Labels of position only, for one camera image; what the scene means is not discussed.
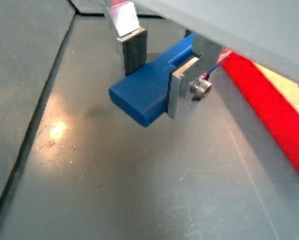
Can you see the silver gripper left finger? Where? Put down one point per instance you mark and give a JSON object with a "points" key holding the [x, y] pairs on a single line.
{"points": [[129, 34]]}

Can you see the red shape-sorter fixture block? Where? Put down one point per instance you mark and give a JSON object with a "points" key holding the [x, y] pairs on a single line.
{"points": [[271, 107]]}

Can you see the blue square-circle forked object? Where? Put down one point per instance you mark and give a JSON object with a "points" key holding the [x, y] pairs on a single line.
{"points": [[140, 94]]}

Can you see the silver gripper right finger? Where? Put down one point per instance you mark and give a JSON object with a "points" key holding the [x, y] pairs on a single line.
{"points": [[186, 82]]}

